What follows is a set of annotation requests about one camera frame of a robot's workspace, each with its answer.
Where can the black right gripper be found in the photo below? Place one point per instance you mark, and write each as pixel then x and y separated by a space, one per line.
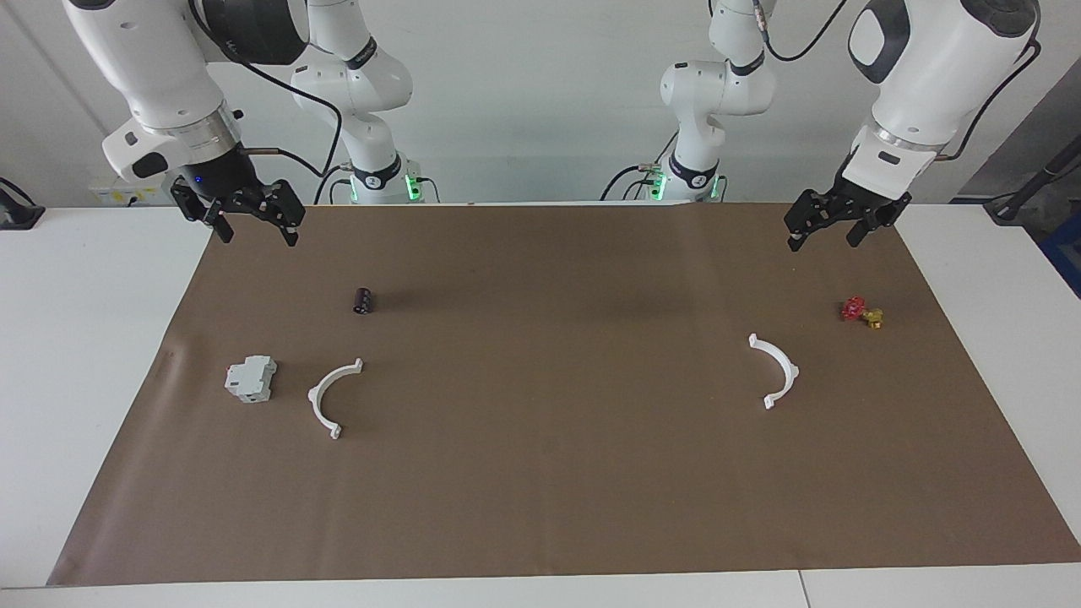
pixel 224 177

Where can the small black cylinder capacitor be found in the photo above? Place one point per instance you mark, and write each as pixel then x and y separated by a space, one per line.
pixel 364 301

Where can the brown paper table mat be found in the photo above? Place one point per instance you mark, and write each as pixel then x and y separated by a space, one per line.
pixel 540 490

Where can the white circuit breaker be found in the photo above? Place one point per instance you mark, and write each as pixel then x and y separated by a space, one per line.
pixel 250 380

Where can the blue crate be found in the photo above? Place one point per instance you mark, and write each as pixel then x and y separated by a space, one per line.
pixel 1066 253

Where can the white wall power strip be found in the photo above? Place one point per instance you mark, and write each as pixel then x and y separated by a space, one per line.
pixel 114 196

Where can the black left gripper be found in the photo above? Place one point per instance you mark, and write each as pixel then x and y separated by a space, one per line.
pixel 844 207

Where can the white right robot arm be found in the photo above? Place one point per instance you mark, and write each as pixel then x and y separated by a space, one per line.
pixel 152 67

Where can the red-wheeled brass valve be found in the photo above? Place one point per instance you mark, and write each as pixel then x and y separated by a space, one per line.
pixel 855 309

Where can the black table clamp mount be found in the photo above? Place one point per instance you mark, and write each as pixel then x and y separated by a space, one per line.
pixel 17 215

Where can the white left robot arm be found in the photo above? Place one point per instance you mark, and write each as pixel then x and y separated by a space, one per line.
pixel 937 59

